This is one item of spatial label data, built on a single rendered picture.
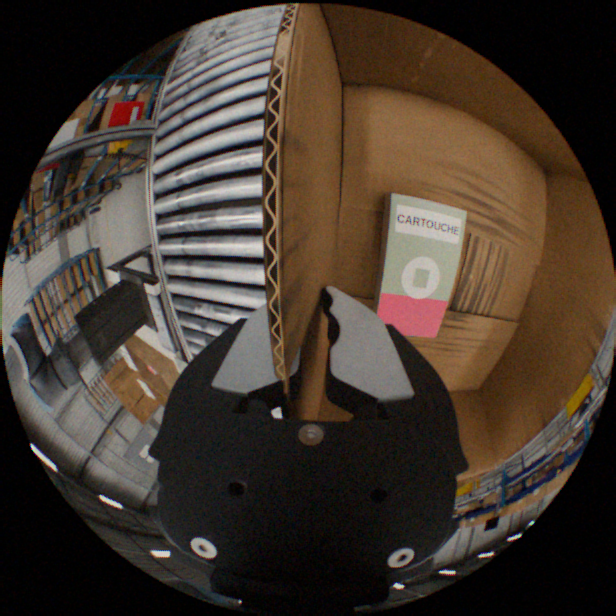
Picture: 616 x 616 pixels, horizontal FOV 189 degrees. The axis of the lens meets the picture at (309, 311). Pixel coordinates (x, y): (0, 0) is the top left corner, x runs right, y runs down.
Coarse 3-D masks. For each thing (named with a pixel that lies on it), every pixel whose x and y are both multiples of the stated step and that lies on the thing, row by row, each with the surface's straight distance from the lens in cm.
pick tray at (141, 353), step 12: (132, 336) 130; (132, 348) 122; (144, 348) 118; (132, 360) 138; (144, 360) 112; (156, 360) 109; (168, 360) 106; (144, 372) 147; (168, 372) 105; (156, 384) 137; (168, 384) 108
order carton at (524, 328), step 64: (320, 64) 10; (384, 64) 20; (448, 64) 19; (320, 128) 9; (384, 128) 22; (448, 128) 24; (512, 128) 27; (320, 192) 9; (384, 192) 20; (448, 192) 22; (512, 192) 28; (576, 192) 32; (320, 256) 10; (512, 256) 29; (576, 256) 30; (320, 320) 14; (448, 320) 26; (512, 320) 35; (576, 320) 29; (320, 384) 24; (448, 384) 36; (512, 384) 35; (576, 384) 29; (512, 448) 35
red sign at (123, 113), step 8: (120, 104) 79; (128, 104) 80; (136, 104) 81; (112, 112) 77; (120, 112) 78; (128, 112) 79; (136, 112) 79; (112, 120) 76; (120, 120) 76; (128, 120) 77
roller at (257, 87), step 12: (252, 84) 51; (264, 84) 49; (216, 96) 56; (228, 96) 54; (240, 96) 52; (252, 96) 52; (192, 108) 61; (204, 108) 58; (216, 108) 57; (168, 120) 69; (180, 120) 64; (192, 120) 64; (156, 132) 72; (168, 132) 70
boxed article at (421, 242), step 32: (384, 224) 20; (416, 224) 18; (448, 224) 19; (384, 256) 18; (416, 256) 18; (448, 256) 19; (384, 288) 19; (416, 288) 19; (448, 288) 21; (384, 320) 20; (416, 320) 21
